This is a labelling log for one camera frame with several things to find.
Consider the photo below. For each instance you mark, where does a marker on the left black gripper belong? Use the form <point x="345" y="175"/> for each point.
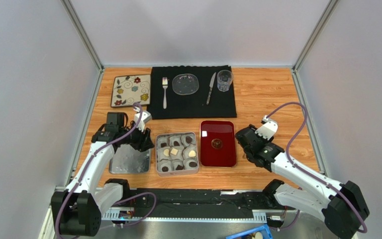
<point x="143" y="142"/>

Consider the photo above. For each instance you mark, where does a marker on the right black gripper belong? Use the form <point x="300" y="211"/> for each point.
<point x="247" y="142"/>

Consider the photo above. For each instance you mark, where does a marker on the white shell chocolate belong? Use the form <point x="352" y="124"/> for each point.
<point x="192" y="154"/>
<point x="166" y="152"/>

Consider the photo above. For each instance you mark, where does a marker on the white square chocolate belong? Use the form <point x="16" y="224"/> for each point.
<point x="173" y="151"/>

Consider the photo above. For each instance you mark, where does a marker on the silver chocolate tin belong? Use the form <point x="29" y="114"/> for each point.
<point x="177" y="154"/>

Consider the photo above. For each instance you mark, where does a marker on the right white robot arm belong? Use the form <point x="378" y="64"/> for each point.
<point x="341" y="206"/>

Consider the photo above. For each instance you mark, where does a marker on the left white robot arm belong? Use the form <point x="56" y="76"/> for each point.
<point x="77" y="210"/>

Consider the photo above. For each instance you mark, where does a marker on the silver tin lid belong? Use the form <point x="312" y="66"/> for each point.
<point x="127" y="160"/>

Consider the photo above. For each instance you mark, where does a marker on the red lacquer tray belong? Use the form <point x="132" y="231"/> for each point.
<point x="217" y="144"/>

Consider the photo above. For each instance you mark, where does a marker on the floral square plate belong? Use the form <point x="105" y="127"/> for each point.
<point x="130" y="89"/>

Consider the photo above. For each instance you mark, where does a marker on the black cloth placemat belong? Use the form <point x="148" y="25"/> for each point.
<point x="221" y="105"/>

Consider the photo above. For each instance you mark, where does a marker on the silver fork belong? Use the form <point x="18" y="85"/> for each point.
<point x="165" y="86"/>

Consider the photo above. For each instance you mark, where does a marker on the clear glass plate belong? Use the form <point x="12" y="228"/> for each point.
<point x="185" y="84"/>

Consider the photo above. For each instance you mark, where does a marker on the blue plastic crate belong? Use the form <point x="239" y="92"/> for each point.
<point x="260" y="232"/>

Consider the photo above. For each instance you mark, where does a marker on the clear drinking glass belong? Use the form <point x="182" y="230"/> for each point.
<point x="224" y="80"/>

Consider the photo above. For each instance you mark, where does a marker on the silver table knife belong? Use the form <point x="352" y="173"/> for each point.
<point x="211" y="83"/>

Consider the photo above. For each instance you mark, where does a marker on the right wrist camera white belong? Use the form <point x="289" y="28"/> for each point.
<point x="268" y="128"/>

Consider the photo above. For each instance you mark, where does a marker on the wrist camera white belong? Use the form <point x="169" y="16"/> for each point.
<point x="141" y="118"/>
<point x="268" y="128"/>

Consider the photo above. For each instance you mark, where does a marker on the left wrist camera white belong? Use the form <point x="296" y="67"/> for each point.
<point x="141" y="118"/>

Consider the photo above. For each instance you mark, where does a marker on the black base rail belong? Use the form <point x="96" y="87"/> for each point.
<point x="196" y="205"/>

